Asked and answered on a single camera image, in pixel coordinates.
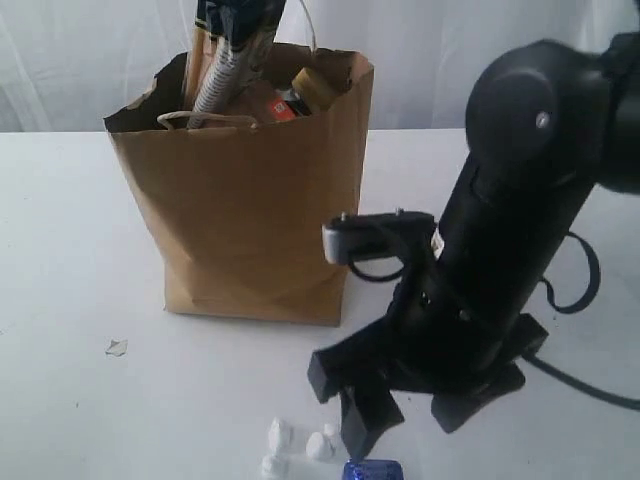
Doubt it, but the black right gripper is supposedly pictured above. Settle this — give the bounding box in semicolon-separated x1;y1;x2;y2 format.
307;234;548;460

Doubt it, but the clear nut jar gold lid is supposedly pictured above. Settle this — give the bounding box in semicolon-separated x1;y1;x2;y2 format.
281;67;338;116

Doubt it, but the brown stand-up pouch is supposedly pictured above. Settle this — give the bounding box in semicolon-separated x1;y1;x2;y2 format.
222;80;296;124

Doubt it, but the spaghetti packet dark blue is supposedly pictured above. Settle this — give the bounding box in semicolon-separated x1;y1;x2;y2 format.
182;0;291;119

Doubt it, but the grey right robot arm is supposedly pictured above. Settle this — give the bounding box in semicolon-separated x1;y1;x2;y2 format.
308;32;639;461

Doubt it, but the brown paper bag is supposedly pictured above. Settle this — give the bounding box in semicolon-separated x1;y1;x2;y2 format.
104;39;374;326

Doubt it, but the white crumpled wad upper right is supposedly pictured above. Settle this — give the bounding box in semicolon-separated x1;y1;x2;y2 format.
323;423;342;449

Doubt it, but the white crumpled wad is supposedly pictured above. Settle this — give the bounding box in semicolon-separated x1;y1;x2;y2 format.
305;431;335;462
260;454;289;480
267;417;294;454
323;423;342;449

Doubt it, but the white crumpled wad lower right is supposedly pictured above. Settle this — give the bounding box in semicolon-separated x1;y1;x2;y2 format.
305;431;335;462

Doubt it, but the white crumpled wad upper left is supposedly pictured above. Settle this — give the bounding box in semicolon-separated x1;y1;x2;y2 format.
267;417;294;454

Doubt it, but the white crumpled wad bottom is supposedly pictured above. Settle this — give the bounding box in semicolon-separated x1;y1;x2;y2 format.
260;454;289;480

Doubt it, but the clear plastic scrap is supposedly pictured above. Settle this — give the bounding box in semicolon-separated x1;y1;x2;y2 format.
105;339;128;358

